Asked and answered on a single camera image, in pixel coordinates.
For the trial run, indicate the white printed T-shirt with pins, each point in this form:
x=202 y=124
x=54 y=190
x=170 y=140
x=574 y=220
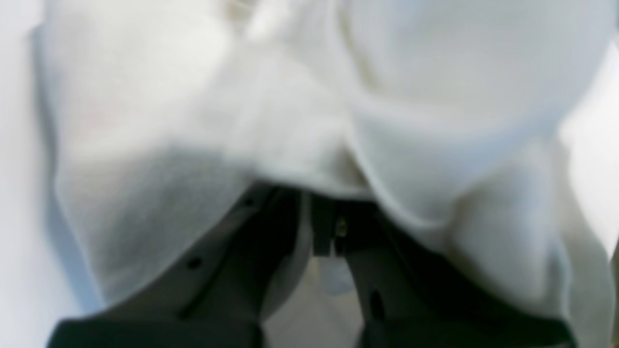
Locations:
x=444 y=113

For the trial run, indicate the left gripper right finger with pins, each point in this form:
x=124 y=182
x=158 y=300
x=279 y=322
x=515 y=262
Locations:
x=413 y=298

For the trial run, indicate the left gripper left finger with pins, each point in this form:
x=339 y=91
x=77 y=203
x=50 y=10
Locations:
x=214 y=295

